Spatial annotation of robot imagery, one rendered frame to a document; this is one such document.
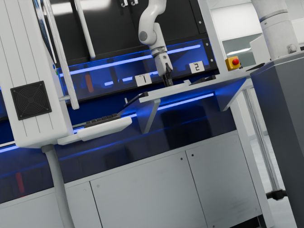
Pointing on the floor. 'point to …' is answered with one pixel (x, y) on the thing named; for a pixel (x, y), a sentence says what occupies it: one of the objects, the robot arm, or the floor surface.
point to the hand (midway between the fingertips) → (168, 83)
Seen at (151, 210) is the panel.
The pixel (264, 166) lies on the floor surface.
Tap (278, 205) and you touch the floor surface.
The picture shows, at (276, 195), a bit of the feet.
